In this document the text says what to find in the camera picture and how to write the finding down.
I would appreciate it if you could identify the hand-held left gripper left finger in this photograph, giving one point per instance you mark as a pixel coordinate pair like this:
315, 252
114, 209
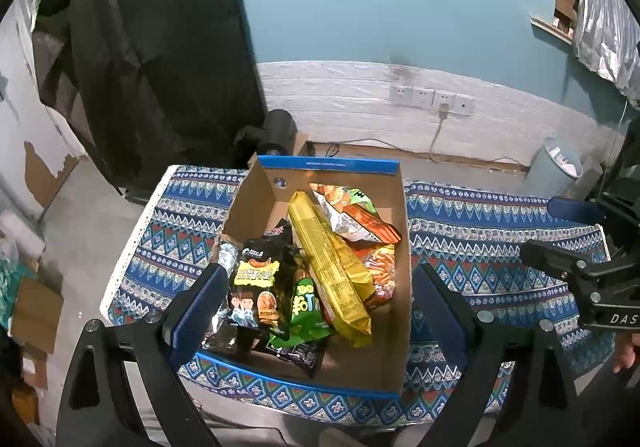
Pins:
197, 314

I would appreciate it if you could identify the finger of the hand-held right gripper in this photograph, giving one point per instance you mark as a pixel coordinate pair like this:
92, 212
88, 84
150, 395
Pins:
575, 212
550, 254

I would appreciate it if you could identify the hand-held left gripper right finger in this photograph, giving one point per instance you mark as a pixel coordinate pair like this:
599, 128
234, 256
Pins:
440, 312

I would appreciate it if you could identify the black cartoon snack packet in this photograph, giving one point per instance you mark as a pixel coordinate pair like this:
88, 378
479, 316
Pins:
255, 297

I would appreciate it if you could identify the silver foil snack packet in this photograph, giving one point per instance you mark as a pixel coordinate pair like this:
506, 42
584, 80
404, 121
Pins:
227, 259

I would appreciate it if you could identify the orange stick snack packet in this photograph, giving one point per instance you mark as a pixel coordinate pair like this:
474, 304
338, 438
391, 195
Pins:
382, 277

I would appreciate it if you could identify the blue cardboard box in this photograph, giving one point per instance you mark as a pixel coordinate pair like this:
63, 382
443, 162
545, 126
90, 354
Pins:
360, 342

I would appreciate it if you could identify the green pea snack packet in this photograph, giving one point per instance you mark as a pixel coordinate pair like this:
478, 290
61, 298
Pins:
307, 307

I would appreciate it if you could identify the large yellow biscuit packet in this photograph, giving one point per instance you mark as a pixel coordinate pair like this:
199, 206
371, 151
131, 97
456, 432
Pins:
330, 272

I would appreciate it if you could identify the orange and green snack packet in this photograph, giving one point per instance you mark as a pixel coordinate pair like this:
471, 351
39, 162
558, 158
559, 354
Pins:
360, 217

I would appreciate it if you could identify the person's right hand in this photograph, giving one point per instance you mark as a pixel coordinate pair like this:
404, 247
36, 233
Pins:
629, 352

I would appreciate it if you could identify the cardboard piece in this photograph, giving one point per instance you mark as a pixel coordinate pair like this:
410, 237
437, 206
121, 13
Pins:
592, 177

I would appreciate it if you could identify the grey waste bin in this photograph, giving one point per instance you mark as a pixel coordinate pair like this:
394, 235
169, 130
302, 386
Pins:
547, 172

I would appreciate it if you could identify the blue patterned tablecloth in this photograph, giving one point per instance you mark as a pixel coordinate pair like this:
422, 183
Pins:
475, 237

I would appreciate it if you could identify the flat cardboard box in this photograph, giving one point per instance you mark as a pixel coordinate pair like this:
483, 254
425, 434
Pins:
35, 312

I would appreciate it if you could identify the wooden window ledge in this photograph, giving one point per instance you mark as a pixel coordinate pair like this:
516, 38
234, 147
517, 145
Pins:
550, 27

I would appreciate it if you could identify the silver foil curtain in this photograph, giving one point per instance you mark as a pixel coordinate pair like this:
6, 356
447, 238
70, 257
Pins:
607, 27

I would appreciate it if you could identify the white plastic bag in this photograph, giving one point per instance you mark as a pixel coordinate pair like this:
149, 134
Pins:
20, 237

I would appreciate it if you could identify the small cardboard box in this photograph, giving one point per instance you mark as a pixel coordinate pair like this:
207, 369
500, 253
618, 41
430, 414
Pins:
301, 144

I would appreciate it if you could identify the black curtain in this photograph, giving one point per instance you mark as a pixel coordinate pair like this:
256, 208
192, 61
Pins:
165, 52

